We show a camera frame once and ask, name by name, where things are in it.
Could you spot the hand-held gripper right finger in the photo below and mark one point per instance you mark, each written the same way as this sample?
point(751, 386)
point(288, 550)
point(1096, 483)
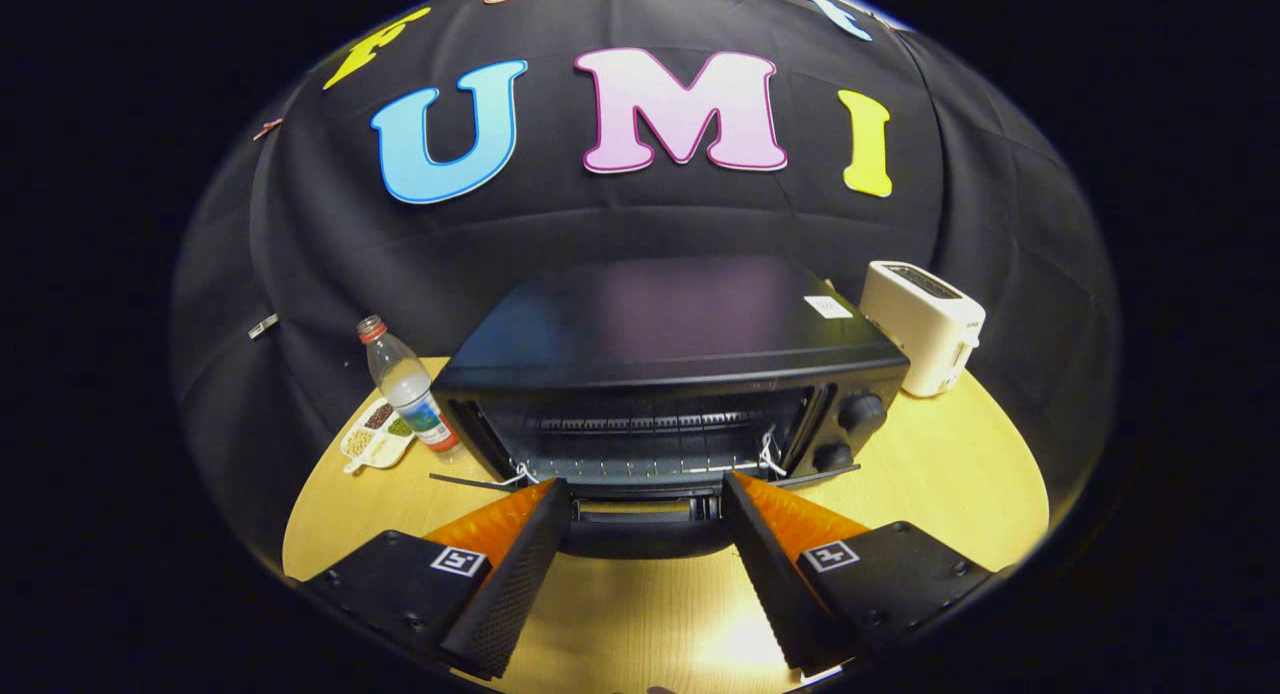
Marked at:
point(775, 584)

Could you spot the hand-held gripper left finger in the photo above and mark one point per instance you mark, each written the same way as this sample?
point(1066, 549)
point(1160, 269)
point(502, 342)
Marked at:
point(515, 584)

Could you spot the toaster oven glass door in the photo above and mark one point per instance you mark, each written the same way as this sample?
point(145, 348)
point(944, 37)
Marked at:
point(650, 539)

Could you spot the white tray of beans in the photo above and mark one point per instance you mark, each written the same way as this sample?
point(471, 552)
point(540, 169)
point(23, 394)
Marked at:
point(378, 436)

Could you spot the black toaster oven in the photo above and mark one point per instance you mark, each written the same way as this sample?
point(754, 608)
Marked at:
point(650, 314)

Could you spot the white toaster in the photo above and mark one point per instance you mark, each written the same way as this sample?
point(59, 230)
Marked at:
point(920, 324)

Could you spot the clear plastic water bottle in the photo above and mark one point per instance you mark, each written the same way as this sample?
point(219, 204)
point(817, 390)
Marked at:
point(405, 379)

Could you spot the silver clip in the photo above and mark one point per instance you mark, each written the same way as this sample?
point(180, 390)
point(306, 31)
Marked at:
point(263, 325)

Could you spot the black backdrop cloth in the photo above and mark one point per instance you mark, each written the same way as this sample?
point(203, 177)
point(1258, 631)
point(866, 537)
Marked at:
point(650, 214)

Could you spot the pink clip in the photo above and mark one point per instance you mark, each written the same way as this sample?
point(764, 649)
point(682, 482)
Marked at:
point(267, 127)

